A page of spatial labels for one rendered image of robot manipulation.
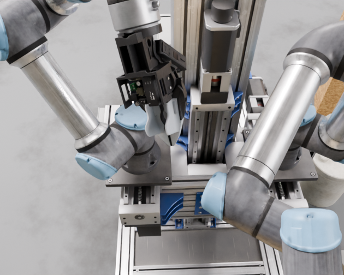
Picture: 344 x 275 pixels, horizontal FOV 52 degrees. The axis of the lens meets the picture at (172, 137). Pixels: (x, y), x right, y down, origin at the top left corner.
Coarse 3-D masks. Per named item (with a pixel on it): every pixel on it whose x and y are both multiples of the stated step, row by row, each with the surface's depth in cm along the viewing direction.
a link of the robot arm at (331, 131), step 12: (336, 72) 71; (336, 108) 90; (324, 120) 104; (336, 120) 92; (324, 132) 102; (336, 132) 96; (312, 144) 107; (324, 144) 103; (336, 144) 100; (324, 156) 109; (336, 156) 105
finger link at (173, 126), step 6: (174, 102) 61; (168, 108) 59; (174, 108) 61; (168, 114) 60; (174, 114) 61; (168, 120) 59; (174, 120) 62; (180, 120) 62; (168, 126) 59; (174, 126) 62; (180, 126) 62; (168, 132) 59; (174, 132) 62; (180, 132) 64; (174, 138) 64; (174, 144) 64
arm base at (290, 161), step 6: (288, 150) 116; (294, 150) 117; (300, 150) 120; (288, 156) 118; (294, 156) 119; (300, 156) 122; (282, 162) 119; (288, 162) 119; (294, 162) 120; (282, 168) 121; (288, 168) 121
